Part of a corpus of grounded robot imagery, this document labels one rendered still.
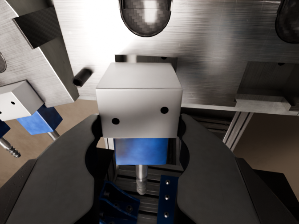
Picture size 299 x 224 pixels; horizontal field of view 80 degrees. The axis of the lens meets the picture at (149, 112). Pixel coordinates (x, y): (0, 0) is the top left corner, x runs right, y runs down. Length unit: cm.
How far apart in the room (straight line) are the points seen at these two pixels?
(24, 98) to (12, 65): 4
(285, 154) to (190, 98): 166
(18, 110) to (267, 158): 173
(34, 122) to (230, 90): 25
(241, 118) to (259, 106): 79
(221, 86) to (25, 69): 22
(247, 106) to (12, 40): 31
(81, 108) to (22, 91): 123
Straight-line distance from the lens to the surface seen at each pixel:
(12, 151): 41
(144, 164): 16
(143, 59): 19
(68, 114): 159
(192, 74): 16
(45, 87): 26
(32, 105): 27
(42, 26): 25
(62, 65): 26
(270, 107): 32
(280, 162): 188
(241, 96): 20
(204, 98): 18
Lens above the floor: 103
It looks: 51 degrees down
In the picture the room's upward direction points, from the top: 169 degrees counter-clockwise
